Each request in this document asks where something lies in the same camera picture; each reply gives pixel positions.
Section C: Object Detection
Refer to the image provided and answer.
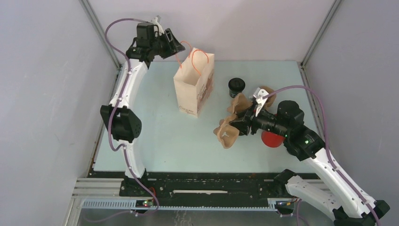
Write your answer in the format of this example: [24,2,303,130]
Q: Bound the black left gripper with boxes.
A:
[150,29,184,59]

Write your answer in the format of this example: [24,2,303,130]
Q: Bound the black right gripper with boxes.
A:
[229,103,289,138]

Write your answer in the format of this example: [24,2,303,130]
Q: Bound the black coffee cup lid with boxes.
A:
[228,78,246,92]

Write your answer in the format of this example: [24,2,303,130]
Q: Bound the paper bag orange handles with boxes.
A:
[173,45,215,118]

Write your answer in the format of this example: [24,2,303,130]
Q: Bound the dark takeout coffee cup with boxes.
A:
[229,88,244,98]

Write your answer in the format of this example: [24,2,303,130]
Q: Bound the brown pulp cup carrier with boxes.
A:
[259,86,277,110]

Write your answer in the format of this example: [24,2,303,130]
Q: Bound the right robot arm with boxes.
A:
[228,100,390,226]

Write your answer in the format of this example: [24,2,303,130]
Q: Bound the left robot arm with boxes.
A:
[100,17,185,196]

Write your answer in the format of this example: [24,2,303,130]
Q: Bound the red straw holder cup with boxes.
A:
[261,131,285,148]

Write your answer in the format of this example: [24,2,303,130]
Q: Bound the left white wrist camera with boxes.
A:
[151,15,164,36]

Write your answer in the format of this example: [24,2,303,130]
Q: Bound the aluminium frame rail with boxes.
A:
[78,0,120,69]

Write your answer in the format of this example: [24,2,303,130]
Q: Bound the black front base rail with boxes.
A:
[118,170,312,209]

